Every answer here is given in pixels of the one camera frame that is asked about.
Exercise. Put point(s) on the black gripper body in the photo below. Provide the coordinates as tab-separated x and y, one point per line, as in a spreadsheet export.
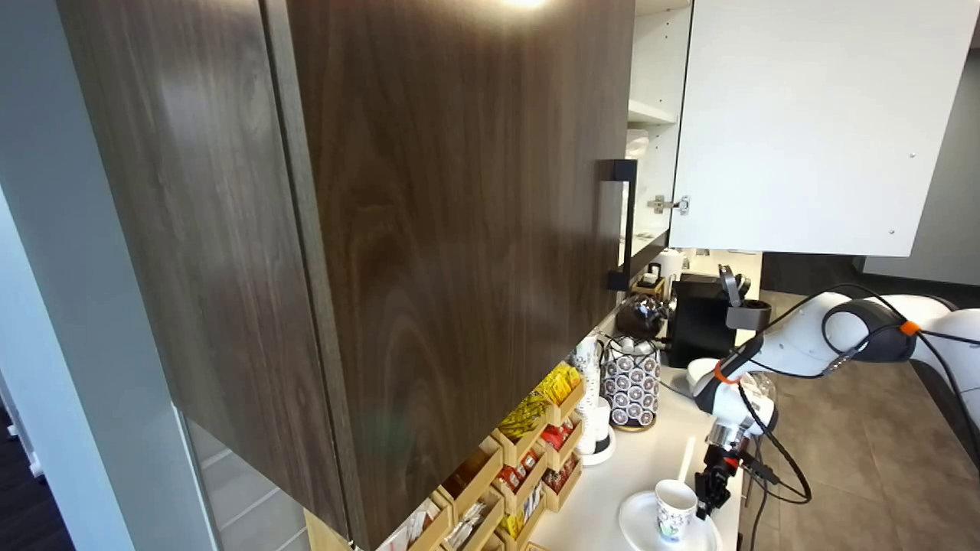
719	470

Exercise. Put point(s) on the patterned paper coffee cup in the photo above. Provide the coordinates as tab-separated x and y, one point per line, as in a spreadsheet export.
673	514

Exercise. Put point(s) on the small white plastic plate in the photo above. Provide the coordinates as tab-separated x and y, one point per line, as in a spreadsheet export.
638	524

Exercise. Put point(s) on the white plate at edge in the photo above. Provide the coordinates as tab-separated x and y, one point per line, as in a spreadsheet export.
696	370

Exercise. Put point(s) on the white cup lid stack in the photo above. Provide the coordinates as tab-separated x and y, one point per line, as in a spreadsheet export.
594	423

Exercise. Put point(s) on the white cupboard door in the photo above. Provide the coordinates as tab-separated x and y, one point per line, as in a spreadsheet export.
815	124

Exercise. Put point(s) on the patterned coffee pod carousel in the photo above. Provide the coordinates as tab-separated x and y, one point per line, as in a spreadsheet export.
631	387

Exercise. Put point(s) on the black coffee machine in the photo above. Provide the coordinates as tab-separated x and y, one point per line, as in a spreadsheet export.
700	317

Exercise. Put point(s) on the round glass jar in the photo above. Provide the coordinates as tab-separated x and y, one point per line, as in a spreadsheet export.
642	319

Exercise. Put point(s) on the wooden tea organizer rack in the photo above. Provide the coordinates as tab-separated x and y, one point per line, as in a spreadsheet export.
529	446

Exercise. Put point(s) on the silver door hinge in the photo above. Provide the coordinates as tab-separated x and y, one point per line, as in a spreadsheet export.
667	204

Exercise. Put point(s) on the wooden glass-lid tea box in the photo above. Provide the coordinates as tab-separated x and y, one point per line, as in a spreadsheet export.
413	529

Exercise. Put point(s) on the dark wood wall cupboard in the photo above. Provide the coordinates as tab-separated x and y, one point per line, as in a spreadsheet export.
429	204

